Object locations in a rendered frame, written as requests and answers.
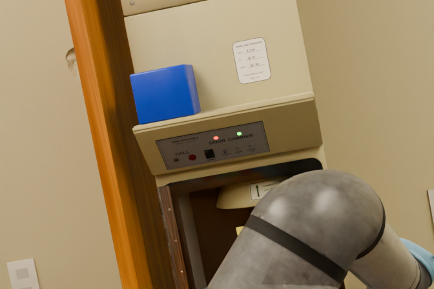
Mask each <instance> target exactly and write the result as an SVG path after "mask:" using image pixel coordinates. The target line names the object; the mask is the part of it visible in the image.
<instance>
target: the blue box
mask: <svg viewBox="0 0 434 289"><path fill-rule="evenodd" d="M130 81H131V85H132V91H133V95H134V101H135V105H136V111H137V115H138V121H139V124H140V125H145V124H149V123H155V122H159V121H165V120H169V119H175V118H180V117H186V116H190V115H194V114H197V113H199V112H201V108H200V101H199V97H198V91H197V87H196V81H195V77H194V71H193V67H192V65H185V64H182V65H176V66H170V67H166V68H160V69H156V70H150V71H146V72H140V73H136V74H131V75H130Z"/></svg>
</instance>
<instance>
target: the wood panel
mask: <svg viewBox="0 0 434 289"><path fill-rule="evenodd" d="M65 6H66V10H67V16H68V22H69V26H70V31H71V35H72V41H73V45H74V51H75V55H76V61H77V67H78V70H79V76H80V80H81V86H82V90H83V96H84V100H85V106H86V109H87V115H88V121H89V125H90V131H91V135H92V141H93V145H94V151H95V154H96V160H97V164H98V170H99V176H100V179H101V185H102V189H103V195H104V199H105V205H106V209H107V215H108V221H109V225H110V231H111V234H112V240H113V244H114V250H115V254H116V260H117V264H118V270H119V276H120V279H121V285H122V289H176V287H175V284H174V278H173V274H172V268H171V262H170V258H169V252H168V248H167V242H166V238H165V232H164V228H163V222H162V218H161V212H160V206H159V201H158V196H157V193H156V188H157V185H156V179H155V175H153V174H151V172H150V170H149V167H148V165H147V162H146V160H145V158H144V156H143V154H142V151H141V149H140V146H139V144H138V142H137V140H136V138H135V135H134V133H133V130H132V129H133V128H134V126H136V125H139V121H138V115H137V111H136V105H135V101H134V95H133V91H132V85H131V81H130V75H131V74H134V67H133V64H132V57H131V53H130V47H129V41H128V37H127V31H126V28H125V22H124V17H128V16H125V15H123V10H122V6H121V0H65Z"/></svg>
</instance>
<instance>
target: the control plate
mask: <svg viewBox="0 0 434 289"><path fill-rule="evenodd" d="M237 132H242V135H236V133H237ZM214 136H218V137H219V139H218V140H214V139H213V137H214ZM156 144H157V146H158V148H159V151H160V153H161V156H162V158H163V160H164V163H165V166H166V167H167V170H172V169H177V168H183V167H187V166H194V165H198V164H205V163H211V162H215V161H222V160H226V159H233V158H237V157H243V156H248V155H254V154H261V153H265V152H270V149H269V145H268V142H267V137H266V134H265V129H264V124H263V121H258V122H254V123H247V124H243V125H237V126H230V127H227V128H220V129H215V130H209V131H205V132H199V133H195V134H188V135H182V136H178V137H171V138H167V139H161V140H157V141H156ZM249 144H253V147H252V148H250V147H249ZM237 146H239V147H240V149H239V150H236V149H235V147H237ZM210 149H213V152H214V155H215V157H213V158H210V159H207V158H206V155H205V152H204V150H210ZM223 149H227V151H226V153H223V152H222V150H223ZM192 154H193V155H195V156H196V159H195V160H193V161H191V160H190V159H189V156H190V155H192ZM175 158H178V159H179V161H178V162H174V159H175Z"/></svg>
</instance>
